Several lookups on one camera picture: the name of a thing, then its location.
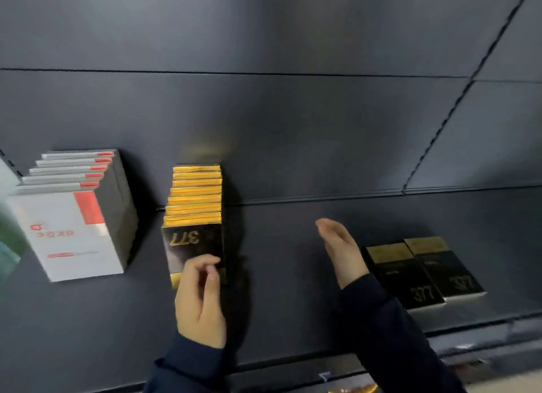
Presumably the white green packet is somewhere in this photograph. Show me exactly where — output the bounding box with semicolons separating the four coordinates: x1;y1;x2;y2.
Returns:
0;157;29;281

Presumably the black gold carton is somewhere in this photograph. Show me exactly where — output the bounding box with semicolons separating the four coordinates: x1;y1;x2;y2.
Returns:
403;236;488;303
365;242;446;312
161;220;226;290

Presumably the person's left hand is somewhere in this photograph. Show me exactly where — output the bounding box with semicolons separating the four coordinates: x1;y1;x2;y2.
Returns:
175;254;227;349

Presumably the gold packet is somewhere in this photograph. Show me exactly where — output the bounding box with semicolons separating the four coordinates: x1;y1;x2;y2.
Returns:
328;383;379;393

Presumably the person's right hand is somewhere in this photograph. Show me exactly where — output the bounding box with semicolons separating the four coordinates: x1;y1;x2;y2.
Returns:
315;218;370;290

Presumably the dark grey shelf unit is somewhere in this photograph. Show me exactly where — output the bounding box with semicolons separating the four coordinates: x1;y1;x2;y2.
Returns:
0;0;542;393

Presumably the person's left forearm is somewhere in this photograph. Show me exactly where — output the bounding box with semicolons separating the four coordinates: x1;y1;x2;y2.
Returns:
143;331;226;393

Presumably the person's right forearm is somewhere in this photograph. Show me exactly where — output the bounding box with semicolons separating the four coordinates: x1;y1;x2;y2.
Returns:
338;273;467;393

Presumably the row of black gold boxes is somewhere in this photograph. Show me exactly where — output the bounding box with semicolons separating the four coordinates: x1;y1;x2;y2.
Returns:
163;164;224;227

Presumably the white box with red patch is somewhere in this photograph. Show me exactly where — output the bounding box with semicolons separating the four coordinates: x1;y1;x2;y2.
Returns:
41;149;139;238
35;157;136;247
6;181;128;283
21;172;131;264
29;165;134;255

